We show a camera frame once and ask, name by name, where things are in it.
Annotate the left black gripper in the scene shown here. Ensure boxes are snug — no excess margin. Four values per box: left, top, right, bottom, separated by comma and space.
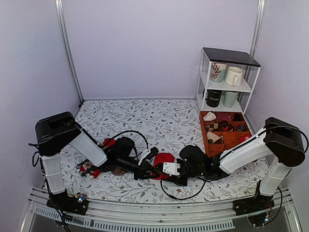
117, 158, 158, 182

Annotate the red and beige sock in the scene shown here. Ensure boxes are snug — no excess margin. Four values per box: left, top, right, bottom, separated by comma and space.
153, 153, 175, 180

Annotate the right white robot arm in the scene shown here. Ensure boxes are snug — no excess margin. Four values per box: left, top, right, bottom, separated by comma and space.
158, 117, 308, 211

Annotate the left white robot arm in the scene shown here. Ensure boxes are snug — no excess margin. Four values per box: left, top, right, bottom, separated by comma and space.
34, 112, 159, 210

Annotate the beige brown rolled sock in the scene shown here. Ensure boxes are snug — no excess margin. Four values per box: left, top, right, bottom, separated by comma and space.
207, 131, 224, 144

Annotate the orange divided organizer tray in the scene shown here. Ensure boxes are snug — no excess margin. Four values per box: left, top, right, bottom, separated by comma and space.
199, 111, 251, 157

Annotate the white rolled sock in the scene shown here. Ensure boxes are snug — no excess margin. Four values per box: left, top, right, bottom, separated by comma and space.
203, 112, 217, 121

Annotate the brown patterned rolled sock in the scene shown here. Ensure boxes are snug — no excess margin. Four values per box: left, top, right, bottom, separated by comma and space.
205, 120, 229, 132

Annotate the red snowflake rolled sock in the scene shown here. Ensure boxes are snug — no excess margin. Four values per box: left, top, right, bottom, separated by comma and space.
239, 134, 251, 143

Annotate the dark maroon rolled sock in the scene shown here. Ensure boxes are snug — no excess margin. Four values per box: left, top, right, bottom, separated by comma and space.
215, 112, 231, 121

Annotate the black striped rolled sock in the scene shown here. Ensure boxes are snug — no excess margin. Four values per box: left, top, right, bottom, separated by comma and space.
235, 124, 249, 132

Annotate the black mug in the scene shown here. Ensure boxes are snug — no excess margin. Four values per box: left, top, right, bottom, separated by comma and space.
206, 90, 222, 108

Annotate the pale green mug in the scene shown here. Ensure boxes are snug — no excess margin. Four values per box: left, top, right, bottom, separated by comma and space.
223, 91, 239, 108

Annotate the white metal shelf rack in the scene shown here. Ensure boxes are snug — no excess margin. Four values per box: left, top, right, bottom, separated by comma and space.
196, 47, 261, 114

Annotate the coral pattern mug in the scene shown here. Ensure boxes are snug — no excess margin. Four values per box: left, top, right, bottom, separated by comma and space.
210, 62, 227, 83

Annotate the white ribbed mug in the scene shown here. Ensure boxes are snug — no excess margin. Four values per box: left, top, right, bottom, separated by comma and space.
225, 66, 243, 87

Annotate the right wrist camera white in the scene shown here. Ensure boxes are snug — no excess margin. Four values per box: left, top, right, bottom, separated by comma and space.
163, 162, 181, 176

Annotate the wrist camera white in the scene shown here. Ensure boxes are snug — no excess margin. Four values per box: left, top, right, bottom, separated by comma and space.
163, 162, 181, 176
138, 147, 159, 166

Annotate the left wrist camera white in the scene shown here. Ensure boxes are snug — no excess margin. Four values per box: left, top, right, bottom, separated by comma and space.
138, 147, 159, 166

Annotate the right black cable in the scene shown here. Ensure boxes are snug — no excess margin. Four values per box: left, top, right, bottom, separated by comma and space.
160, 169, 218, 201

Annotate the black cable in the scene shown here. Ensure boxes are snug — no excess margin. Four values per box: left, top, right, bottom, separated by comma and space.
160, 169, 218, 201
106, 130, 150, 153

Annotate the left black cable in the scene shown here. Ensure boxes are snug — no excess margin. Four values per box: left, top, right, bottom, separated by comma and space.
106, 130, 150, 153

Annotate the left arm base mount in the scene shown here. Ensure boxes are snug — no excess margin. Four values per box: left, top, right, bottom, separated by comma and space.
46, 191, 89, 216

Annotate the aluminium front rail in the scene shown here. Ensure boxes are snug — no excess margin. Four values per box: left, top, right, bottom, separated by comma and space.
19, 187, 302, 232

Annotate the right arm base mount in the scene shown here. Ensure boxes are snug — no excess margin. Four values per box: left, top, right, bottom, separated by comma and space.
233, 181, 275, 227

